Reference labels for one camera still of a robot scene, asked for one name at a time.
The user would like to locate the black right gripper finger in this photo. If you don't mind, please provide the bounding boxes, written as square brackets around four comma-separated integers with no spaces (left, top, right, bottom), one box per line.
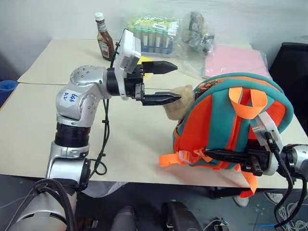
[204,149,251,166]

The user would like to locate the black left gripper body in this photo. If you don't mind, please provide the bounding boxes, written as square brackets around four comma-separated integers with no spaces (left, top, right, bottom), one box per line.
[124,64,145,102]

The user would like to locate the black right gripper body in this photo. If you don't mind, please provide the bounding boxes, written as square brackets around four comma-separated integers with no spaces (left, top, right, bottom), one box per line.
[240,139,270,177]

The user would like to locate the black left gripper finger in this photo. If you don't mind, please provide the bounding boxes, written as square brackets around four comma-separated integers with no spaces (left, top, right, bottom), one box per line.
[141,61,179,75]
[141,92,182,107]

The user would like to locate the orange and teal backpack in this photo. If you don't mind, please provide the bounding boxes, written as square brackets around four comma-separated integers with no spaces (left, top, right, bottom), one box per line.
[158,72,295,199]

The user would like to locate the yellow paper note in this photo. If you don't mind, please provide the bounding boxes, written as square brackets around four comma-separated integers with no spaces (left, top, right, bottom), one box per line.
[140,55,153,78]

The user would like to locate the beige fuzzy plush piece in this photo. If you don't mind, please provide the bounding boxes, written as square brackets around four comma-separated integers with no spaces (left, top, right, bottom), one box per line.
[162,84,196,121]

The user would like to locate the bagged rack of test tubes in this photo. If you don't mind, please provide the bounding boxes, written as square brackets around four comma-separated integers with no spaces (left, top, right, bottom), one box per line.
[123,14,180,59]

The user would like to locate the white shoe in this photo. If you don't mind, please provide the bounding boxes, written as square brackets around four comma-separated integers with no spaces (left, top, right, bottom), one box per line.
[232,194,249,207]

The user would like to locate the clear bag of metal parts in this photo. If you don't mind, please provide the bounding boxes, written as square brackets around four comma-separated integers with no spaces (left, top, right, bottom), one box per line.
[172,11,218,79]

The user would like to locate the ketchup bottle with white cap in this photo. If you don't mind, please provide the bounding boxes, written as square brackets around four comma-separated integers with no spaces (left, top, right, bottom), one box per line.
[94,12,115,62]

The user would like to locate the pink paper sheets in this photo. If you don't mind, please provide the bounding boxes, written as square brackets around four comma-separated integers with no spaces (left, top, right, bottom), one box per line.
[204,45,270,79]

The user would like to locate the black rounded shape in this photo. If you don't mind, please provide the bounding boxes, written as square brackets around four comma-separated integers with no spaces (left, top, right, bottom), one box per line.
[160,200,203,231]

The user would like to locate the black chair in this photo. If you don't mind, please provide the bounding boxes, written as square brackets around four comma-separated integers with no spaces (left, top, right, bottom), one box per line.
[269,41,308,127]

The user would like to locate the grey rounded shape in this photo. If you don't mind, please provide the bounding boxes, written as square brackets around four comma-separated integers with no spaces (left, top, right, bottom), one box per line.
[112,206,136,231]

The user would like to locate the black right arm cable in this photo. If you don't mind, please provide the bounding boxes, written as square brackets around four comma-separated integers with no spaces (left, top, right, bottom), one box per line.
[264,131,308,229]

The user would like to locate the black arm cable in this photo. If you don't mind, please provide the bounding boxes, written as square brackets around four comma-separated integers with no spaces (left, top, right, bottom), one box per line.
[264,131,308,229]
[89,41,121,181]

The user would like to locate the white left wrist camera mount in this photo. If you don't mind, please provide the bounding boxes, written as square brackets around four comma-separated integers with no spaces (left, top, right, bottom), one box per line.
[112,28,141,101]

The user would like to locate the black table frame bar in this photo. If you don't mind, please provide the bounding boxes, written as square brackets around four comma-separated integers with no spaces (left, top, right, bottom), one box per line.
[211,187,304,199]

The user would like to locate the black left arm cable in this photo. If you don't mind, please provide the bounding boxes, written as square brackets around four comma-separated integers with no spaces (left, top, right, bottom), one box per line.
[89,41,121,181]

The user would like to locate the white floor cables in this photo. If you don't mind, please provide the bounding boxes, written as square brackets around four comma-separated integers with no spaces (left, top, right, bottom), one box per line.
[274,201,308,231]

